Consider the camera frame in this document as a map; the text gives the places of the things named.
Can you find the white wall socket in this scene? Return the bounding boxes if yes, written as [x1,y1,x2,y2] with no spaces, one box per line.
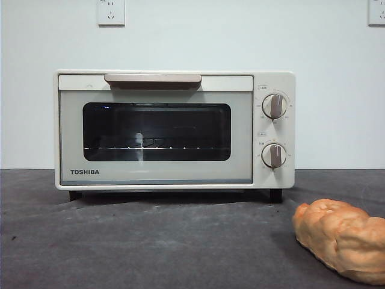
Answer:
[368,0,385,26]
[96,0,126,26]

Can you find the oven timer knob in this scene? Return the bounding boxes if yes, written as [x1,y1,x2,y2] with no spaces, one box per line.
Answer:
[260,143,287,169]

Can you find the white Toshiba toaster oven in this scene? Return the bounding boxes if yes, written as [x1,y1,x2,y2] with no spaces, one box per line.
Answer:
[54,69,297,203]

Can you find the oven wire rack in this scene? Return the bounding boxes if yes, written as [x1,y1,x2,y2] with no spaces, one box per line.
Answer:
[84,145,212,151]

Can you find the dark grey table cloth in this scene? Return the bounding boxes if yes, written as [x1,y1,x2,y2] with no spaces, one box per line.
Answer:
[0,168,385,289]

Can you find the oven glass door with handle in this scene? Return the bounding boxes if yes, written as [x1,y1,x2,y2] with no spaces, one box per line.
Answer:
[58,73,254,185]

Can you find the golden bread loaf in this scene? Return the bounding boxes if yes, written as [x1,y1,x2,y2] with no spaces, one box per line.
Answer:
[292,198,385,285]

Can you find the oven temperature knob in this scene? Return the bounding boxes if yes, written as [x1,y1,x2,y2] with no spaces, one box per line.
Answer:
[261,93,288,120]

